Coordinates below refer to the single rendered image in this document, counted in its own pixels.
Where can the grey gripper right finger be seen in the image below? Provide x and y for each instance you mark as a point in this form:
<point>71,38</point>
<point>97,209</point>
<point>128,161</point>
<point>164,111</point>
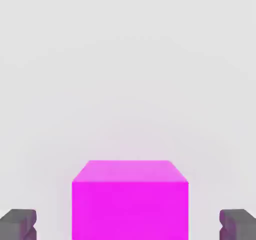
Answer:
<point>240,225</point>

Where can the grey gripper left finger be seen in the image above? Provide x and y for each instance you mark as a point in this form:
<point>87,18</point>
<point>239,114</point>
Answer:
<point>16,225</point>

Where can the small magenta cube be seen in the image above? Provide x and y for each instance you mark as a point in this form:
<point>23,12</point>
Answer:
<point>130,208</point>

